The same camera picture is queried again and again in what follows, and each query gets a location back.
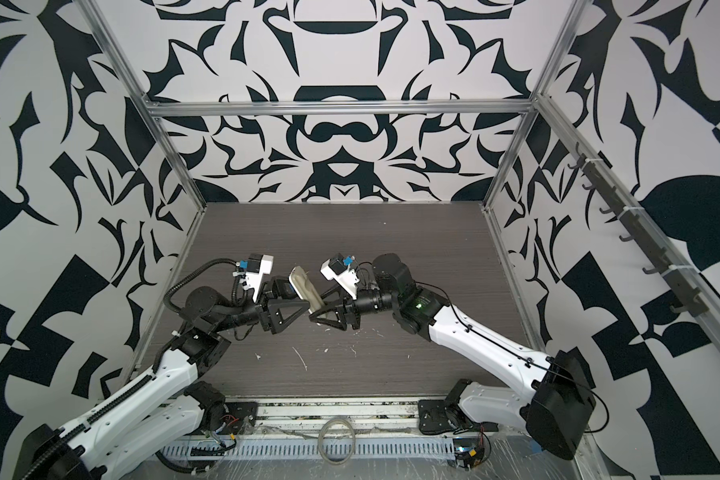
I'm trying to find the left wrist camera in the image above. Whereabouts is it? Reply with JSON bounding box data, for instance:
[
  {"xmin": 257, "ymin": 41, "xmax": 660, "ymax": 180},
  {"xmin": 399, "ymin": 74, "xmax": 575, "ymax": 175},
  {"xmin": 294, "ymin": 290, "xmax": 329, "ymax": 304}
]
[{"xmin": 234, "ymin": 253, "xmax": 274, "ymax": 302}]

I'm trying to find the wall hook rail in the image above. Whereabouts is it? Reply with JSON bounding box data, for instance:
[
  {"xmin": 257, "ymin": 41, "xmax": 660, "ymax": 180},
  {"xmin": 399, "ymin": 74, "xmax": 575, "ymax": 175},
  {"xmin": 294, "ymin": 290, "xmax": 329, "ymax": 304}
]
[{"xmin": 569, "ymin": 142, "xmax": 710, "ymax": 317}]

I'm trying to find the white slotted cable duct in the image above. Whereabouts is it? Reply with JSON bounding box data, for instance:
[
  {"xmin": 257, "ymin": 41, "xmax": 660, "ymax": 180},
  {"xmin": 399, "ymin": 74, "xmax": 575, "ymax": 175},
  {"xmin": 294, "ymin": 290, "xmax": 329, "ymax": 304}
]
[{"xmin": 162, "ymin": 437, "xmax": 454, "ymax": 461}]

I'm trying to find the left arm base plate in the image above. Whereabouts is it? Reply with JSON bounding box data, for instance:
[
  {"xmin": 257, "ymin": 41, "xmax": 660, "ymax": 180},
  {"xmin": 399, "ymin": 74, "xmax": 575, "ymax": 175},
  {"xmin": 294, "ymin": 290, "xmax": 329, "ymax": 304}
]
[{"xmin": 207, "ymin": 401, "xmax": 259, "ymax": 435}]

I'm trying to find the white remote control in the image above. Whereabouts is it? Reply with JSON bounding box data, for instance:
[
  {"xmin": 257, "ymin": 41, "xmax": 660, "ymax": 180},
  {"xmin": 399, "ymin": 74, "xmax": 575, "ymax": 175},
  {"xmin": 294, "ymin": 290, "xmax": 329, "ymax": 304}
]
[{"xmin": 288, "ymin": 266, "xmax": 325, "ymax": 314}]

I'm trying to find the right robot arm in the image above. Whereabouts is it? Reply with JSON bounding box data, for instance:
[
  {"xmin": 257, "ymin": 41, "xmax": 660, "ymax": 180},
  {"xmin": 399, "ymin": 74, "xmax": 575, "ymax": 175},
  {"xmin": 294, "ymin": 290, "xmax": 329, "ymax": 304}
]
[{"xmin": 289, "ymin": 253, "xmax": 597, "ymax": 460}]

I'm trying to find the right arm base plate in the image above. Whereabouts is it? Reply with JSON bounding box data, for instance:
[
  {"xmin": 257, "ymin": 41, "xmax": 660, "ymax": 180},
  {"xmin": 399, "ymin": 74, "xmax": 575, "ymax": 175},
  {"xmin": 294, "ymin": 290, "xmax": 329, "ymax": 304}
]
[{"xmin": 417, "ymin": 399, "xmax": 499, "ymax": 435}]

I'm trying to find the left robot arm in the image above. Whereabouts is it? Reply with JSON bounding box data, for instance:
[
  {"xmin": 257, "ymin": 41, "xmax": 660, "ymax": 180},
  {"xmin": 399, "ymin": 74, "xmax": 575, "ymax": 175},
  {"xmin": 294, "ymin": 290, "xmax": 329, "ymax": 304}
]
[{"xmin": 13, "ymin": 277, "xmax": 311, "ymax": 479}]

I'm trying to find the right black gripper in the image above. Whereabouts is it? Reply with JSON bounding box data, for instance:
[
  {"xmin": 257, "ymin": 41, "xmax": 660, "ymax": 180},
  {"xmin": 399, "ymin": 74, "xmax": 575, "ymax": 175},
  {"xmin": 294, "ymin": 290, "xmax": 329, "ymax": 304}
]
[{"xmin": 314, "ymin": 282, "xmax": 405, "ymax": 332}]

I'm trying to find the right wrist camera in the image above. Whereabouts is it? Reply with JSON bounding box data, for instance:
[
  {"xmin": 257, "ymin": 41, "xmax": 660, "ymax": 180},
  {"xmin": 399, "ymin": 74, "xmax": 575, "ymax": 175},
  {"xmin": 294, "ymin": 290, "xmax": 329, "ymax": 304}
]
[{"xmin": 320, "ymin": 253, "xmax": 359, "ymax": 300}]

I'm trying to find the black corrugated cable hose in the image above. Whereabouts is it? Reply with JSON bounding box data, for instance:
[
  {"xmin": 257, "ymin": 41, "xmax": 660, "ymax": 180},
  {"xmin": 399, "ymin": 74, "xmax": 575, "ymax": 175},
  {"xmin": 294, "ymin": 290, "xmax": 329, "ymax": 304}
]
[{"xmin": 20, "ymin": 257, "xmax": 241, "ymax": 480}]

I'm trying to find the coiled grey cable loop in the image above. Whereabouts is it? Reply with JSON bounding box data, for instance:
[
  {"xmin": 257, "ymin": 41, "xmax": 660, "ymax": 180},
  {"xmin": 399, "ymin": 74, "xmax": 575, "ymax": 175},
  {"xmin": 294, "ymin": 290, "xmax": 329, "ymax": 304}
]
[{"xmin": 317, "ymin": 416, "xmax": 358, "ymax": 466}]

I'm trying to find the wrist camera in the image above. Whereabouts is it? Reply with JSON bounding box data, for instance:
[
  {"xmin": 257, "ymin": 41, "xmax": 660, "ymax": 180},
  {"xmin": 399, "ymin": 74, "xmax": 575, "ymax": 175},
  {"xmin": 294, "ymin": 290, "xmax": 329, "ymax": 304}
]
[
  {"xmin": 320, "ymin": 253, "xmax": 359, "ymax": 300},
  {"xmin": 234, "ymin": 253, "xmax": 274, "ymax": 302}
]

